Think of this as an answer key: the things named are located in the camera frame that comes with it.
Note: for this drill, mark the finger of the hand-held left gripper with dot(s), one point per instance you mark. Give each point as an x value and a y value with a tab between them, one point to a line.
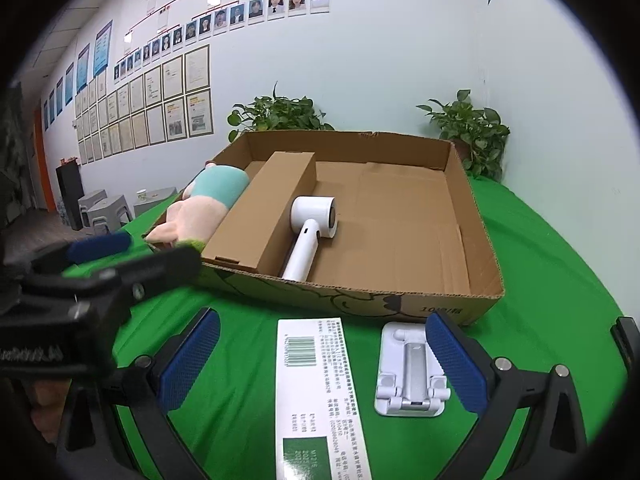
100	247
165	265

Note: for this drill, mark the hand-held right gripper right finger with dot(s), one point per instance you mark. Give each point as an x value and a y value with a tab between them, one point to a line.
455	360

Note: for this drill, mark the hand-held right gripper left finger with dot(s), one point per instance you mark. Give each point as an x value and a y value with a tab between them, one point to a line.
192	360

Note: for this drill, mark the white folding phone stand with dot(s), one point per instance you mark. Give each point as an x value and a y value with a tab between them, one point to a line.
400	390

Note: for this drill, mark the pink and teal plush toy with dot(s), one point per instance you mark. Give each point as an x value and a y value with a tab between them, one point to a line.
200	205

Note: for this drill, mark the long brown cardboard box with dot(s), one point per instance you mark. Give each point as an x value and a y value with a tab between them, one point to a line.
265	210

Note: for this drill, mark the white and green product box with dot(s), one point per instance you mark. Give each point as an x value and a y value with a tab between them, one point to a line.
320	385

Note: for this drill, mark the large cardboard box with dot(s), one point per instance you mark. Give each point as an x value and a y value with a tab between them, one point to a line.
390	240

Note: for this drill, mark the white hair dryer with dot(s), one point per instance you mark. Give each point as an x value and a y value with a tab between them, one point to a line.
312	215

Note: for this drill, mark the person's left hand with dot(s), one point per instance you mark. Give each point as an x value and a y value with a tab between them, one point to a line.
47	400

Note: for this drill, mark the grey plastic stool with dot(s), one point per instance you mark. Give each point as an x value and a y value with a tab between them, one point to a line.
107	212
157	197
90	197

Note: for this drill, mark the black cabinet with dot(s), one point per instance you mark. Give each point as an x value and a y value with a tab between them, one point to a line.
70	195

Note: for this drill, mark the black clamp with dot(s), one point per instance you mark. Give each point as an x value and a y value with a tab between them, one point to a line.
624	345

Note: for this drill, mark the bushy potted green plant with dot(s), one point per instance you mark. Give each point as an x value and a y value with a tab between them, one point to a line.
280	112

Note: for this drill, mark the small potted green plant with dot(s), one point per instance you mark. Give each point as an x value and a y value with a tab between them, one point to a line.
470	130

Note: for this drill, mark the framed wall certificates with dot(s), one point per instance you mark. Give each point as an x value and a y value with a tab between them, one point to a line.
150	105

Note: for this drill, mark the blue wall posters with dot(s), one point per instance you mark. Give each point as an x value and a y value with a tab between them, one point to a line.
100	50

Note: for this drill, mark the wall photo chart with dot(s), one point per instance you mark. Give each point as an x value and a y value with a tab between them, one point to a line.
225	15

